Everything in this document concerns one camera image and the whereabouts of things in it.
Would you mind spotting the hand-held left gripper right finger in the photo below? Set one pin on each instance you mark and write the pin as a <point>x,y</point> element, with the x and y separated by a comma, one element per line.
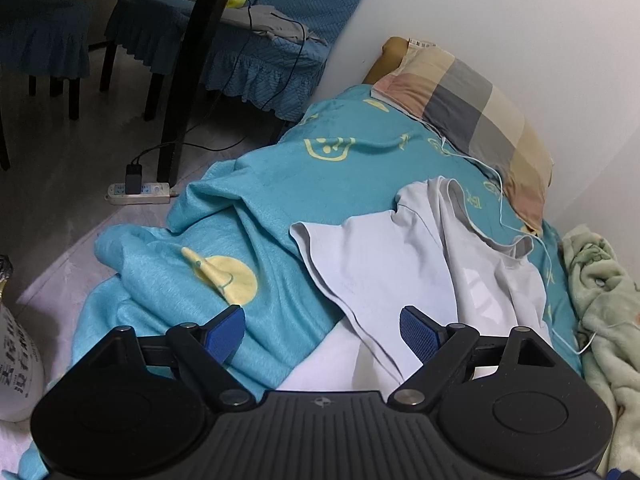
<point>417,332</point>

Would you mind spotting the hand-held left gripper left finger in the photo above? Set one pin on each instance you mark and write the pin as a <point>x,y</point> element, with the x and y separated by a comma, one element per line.
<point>227,332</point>

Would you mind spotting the white t-shirt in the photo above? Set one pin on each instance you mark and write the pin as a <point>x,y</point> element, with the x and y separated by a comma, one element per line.
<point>380,260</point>

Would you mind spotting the white power strip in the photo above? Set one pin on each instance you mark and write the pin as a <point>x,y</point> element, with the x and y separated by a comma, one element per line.
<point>150,192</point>

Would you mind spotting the teal printed bed sheet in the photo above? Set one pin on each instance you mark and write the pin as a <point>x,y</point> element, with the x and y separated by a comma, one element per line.
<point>300,180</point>

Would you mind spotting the black power adapter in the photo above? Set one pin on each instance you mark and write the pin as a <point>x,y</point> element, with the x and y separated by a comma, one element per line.
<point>133,180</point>

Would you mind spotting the green fleece blanket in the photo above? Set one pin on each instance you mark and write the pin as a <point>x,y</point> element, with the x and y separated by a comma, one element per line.
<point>610,310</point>

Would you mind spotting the white printed sack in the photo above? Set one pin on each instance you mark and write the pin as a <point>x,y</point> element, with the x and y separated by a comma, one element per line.
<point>17,360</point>

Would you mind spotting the plaid pillow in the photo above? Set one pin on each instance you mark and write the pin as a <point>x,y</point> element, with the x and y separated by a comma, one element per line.
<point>470,110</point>

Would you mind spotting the wooden table with black leg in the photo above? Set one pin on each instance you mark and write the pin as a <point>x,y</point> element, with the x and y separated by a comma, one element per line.
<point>195,60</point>

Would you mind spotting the grey cloth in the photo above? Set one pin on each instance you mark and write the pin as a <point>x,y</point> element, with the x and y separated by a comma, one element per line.
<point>270,22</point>

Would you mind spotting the dark blue covered chair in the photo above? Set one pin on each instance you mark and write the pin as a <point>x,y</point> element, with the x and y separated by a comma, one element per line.
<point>45,35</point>

